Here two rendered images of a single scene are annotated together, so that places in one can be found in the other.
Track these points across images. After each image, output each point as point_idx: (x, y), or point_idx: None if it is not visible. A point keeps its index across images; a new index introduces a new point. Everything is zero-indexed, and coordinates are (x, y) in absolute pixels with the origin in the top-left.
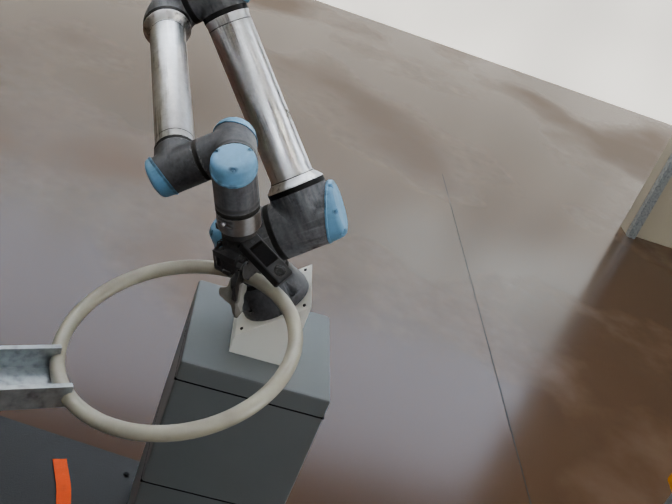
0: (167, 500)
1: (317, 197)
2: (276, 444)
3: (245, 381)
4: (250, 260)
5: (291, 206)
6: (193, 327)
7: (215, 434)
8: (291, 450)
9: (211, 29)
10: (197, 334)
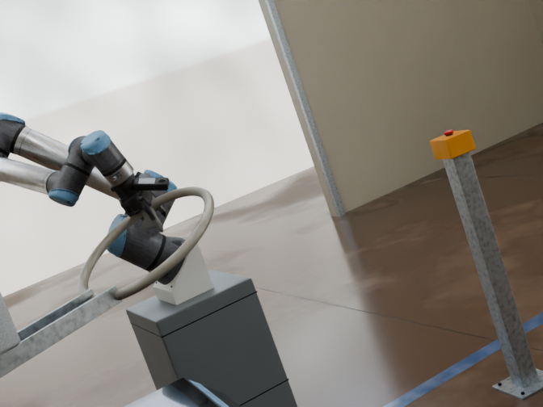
0: None
1: None
2: (247, 331)
3: (199, 304)
4: (143, 189)
5: None
6: (145, 315)
7: (211, 355)
8: (258, 328)
9: (18, 148)
10: (151, 314)
